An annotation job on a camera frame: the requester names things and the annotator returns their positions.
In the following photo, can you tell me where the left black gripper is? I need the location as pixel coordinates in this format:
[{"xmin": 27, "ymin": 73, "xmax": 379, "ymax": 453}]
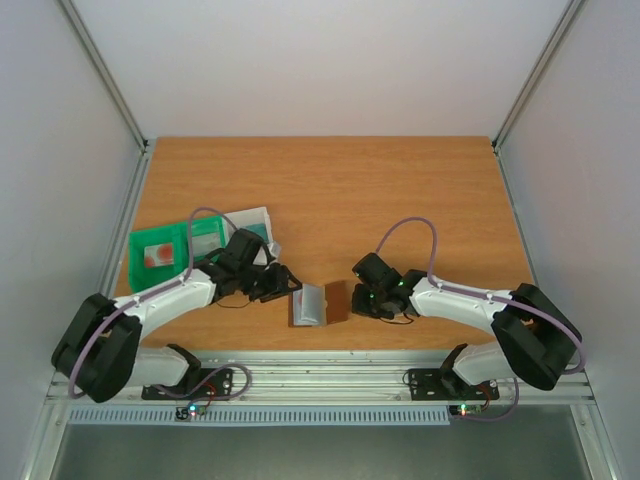
[{"xmin": 239, "ymin": 263, "xmax": 303, "ymax": 303}]

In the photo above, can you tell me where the brown leather card holder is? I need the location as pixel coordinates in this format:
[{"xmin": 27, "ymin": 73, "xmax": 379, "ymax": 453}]
[{"xmin": 288, "ymin": 281, "xmax": 351, "ymax": 328}]

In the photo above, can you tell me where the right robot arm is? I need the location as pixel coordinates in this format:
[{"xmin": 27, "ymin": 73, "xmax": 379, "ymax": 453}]
[{"xmin": 351, "ymin": 252, "xmax": 582, "ymax": 398}]

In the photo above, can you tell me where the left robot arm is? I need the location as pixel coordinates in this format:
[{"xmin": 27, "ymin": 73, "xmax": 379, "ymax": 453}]
[{"xmin": 51, "ymin": 228, "xmax": 302, "ymax": 403}]

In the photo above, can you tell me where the grey card in holder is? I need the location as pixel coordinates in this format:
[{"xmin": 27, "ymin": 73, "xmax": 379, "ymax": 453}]
[{"xmin": 292, "ymin": 284, "xmax": 326, "ymax": 327}]

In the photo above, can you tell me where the teal card stack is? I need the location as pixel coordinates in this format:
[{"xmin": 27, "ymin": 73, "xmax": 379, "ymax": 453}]
[{"xmin": 245, "ymin": 223, "xmax": 270, "ymax": 241}]

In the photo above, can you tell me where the white card in bin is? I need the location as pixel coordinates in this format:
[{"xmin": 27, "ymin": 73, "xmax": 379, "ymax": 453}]
[{"xmin": 192, "ymin": 231, "xmax": 222, "ymax": 257}]

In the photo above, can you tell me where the red circle card in bin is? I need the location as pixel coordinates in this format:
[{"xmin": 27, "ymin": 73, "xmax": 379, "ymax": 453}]
[{"xmin": 143, "ymin": 243, "xmax": 174, "ymax": 268}]

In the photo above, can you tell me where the white plastic bin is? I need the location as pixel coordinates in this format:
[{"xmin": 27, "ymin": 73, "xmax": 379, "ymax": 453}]
[{"xmin": 226, "ymin": 206, "xmax": 281, "ymax": 260}]

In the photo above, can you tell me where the green two-compartment bin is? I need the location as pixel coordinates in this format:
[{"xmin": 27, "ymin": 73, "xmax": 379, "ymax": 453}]
[{"xmin": 128, "ymin": 216, "xmax": 233, "ymax": 292}]

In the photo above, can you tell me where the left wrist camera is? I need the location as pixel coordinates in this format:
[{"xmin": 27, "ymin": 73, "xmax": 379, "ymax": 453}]
[{"xmin": 253, "ymin": 241, "xmax": 281, "ymax": 266}]

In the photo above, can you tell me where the aluminium front rail frame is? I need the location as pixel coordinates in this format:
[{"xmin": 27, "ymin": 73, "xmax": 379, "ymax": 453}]
[{"xmin": 45, "ymin": 347, "xmax": 595, "ymax": 405}]

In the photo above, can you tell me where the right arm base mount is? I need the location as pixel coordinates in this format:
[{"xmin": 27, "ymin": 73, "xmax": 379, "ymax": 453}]
[{"xmin": 402, "ymin": 368, "xmax": 500, "ymax": 401}]

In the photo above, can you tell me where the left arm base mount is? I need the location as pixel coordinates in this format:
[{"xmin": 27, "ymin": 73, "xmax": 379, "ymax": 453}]
[{"xmin": 141, "ymin": 368, "xmax": 233, "ymax": 401}]

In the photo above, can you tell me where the grey slotted cable duct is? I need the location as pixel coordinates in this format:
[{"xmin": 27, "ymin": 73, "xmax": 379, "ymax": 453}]
[{"xmin": 68, "ymin": 405, "xmax": 450, "ymax": 427}]

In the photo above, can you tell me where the left aluminium frame post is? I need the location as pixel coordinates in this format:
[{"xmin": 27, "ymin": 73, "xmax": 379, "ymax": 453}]
[{"xmin": 54, "ymin": 0, "xmax": 151, "ymax": 151}]

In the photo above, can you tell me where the aluminium frame post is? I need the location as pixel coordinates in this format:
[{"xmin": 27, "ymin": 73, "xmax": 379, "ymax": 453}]
[
  {"xmin": 492, "ymin": 0, "xmax": 589, "ymax": 151},
  {"xmin": 54, "ymin": 0, "xmax": 151, "ymax": 151}
]

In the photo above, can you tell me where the right aluminium frame post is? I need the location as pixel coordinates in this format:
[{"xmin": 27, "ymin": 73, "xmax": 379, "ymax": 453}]
[{"xmin": 492, "ymin": 0, "xmax": 589, "ymax": 151}]

